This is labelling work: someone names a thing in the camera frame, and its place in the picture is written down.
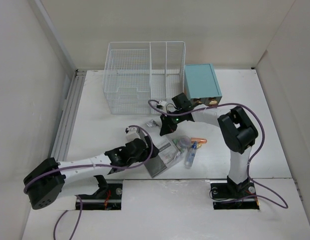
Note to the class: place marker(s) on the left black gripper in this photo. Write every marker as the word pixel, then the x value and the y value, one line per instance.
pixel 146 152

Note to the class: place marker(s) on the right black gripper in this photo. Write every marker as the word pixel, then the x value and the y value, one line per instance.
pixel 167 126

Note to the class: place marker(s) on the grey white booklet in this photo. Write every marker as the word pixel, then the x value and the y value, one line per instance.
pixel 168 156

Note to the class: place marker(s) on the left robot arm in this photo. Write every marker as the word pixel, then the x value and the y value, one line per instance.
pixel 51 179

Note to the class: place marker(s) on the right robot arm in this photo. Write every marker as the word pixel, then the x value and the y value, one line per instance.
pixel 238 131

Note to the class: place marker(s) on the small silver packet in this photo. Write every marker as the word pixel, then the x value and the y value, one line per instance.
pixel 152 124

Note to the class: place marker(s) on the small round clear container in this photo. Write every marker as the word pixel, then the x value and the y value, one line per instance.
pixel 184 142

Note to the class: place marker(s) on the orange marker pen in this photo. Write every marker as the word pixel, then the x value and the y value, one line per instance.
pixel 199 140

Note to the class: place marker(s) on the clear blue glue bottle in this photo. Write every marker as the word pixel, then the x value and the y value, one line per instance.
pixel 191 155

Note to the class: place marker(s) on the teal drawer box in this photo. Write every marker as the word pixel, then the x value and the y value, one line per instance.
pixel 201 85

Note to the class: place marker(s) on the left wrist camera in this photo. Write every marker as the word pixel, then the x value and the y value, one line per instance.
pixel 132 133

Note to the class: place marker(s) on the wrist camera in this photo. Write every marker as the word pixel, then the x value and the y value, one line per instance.
pixel 132 133
pixel 162 107

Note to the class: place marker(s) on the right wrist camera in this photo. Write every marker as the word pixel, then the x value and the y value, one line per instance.
pixel 162 107

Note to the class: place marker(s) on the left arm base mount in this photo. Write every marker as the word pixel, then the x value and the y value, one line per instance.
pixel 100 194

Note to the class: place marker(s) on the white wire mesh organizer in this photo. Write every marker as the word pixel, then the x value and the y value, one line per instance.
pixel 136 72

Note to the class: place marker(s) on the aluminium rail frame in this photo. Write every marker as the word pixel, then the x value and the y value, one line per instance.
pixel 65 122

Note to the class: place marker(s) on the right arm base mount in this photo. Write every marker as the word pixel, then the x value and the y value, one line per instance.
pixel 224 199

